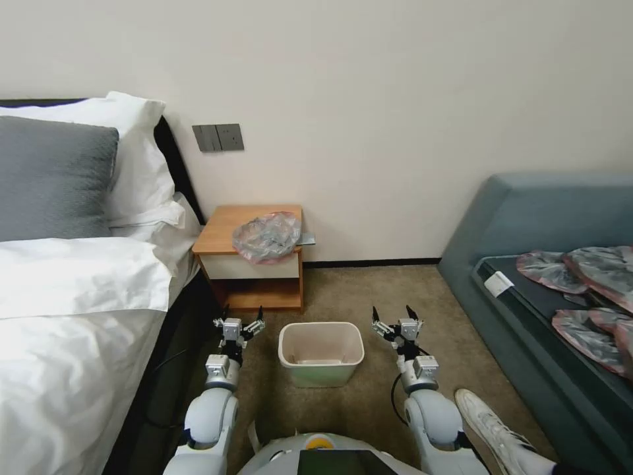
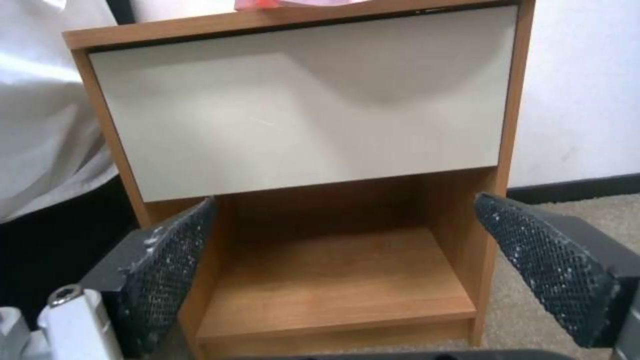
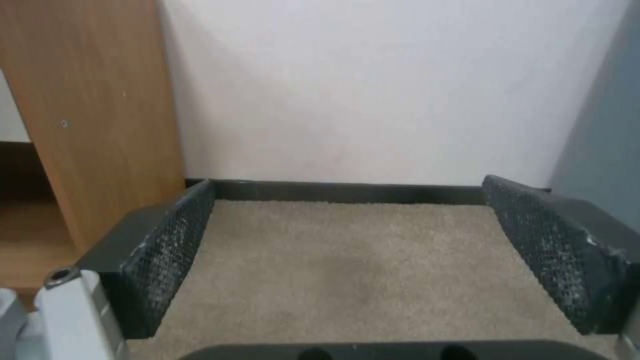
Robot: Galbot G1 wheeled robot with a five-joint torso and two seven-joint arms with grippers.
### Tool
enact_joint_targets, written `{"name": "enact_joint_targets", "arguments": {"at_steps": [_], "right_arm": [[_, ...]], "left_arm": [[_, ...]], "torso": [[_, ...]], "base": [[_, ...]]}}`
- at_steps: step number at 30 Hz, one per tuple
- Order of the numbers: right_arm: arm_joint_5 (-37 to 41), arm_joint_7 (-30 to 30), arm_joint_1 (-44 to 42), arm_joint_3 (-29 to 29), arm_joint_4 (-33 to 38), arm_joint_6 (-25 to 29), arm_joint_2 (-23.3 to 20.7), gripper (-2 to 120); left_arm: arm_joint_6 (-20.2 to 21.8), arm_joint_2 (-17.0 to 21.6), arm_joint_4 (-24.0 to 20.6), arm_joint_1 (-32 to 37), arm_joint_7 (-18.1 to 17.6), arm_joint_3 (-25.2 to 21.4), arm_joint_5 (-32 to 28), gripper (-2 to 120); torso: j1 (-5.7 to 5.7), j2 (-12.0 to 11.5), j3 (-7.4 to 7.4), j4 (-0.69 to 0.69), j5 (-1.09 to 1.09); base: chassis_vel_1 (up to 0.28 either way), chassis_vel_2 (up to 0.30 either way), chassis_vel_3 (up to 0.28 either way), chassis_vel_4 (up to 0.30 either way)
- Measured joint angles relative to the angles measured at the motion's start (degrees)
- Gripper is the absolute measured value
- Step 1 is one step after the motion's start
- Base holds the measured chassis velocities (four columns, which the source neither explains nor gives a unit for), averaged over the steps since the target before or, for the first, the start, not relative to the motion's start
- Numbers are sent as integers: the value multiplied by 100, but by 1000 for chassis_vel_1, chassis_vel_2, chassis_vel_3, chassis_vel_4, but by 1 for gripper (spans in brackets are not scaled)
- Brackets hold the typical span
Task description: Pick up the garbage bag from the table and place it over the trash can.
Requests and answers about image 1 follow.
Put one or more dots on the large white pillow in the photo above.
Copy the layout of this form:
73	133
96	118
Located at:
141	168

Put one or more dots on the grey metal bracket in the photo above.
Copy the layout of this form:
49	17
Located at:
308	239

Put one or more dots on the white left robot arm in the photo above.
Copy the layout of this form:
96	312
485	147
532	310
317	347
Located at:
210	413

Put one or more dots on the grey wall switch plate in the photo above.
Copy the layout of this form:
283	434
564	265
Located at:
204	138

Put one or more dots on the white duvet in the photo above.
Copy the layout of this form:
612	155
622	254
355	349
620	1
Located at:
69	346

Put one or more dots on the teal sofa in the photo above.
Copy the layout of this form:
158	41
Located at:
499	222

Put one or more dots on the flat white pillow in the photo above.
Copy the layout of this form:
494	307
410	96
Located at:
173	232

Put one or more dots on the white sofa label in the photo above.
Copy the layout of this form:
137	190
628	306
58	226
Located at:
499	285

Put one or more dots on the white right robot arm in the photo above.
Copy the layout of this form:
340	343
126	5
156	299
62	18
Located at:
432	415

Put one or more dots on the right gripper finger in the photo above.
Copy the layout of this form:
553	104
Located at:
420	325
384	329

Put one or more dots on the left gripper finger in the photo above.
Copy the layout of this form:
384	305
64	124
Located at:
253	328
218	323

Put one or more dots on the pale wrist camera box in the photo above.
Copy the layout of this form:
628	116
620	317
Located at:
232	328
408	329

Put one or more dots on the grey textured pillow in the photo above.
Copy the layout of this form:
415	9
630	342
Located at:
54	178

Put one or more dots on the cream plastic trash can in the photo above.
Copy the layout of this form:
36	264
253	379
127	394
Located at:
321	368

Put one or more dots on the black bed frame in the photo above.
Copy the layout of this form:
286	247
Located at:
173	321

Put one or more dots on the dark sofa seat cushion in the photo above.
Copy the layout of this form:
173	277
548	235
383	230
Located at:
534	326

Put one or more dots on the clear grey pink garbage bag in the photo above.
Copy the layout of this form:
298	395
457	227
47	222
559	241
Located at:
269	237

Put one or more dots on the grey wall socket plate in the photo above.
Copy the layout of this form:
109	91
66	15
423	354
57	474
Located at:
230	136

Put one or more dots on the person's white shoe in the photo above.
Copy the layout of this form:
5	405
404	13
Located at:
487	425

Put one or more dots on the white robot front shell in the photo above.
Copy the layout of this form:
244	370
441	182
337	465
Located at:
326	457

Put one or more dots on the wooden nightstand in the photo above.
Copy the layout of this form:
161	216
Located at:
225	232

